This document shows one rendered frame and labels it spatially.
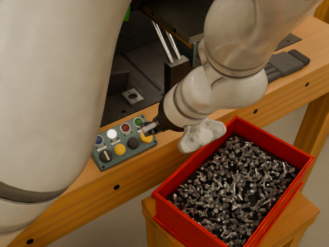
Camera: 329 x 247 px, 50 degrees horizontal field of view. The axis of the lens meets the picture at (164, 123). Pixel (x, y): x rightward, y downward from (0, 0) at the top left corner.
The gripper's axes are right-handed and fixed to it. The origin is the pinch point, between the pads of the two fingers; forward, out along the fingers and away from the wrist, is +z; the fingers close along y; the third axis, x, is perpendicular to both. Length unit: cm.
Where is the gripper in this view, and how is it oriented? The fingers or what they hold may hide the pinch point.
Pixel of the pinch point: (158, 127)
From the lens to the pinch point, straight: 73.8
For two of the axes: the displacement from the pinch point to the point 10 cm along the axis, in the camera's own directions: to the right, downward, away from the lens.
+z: -3.2, 2.5, 9.1
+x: 4.5, 8.9, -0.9
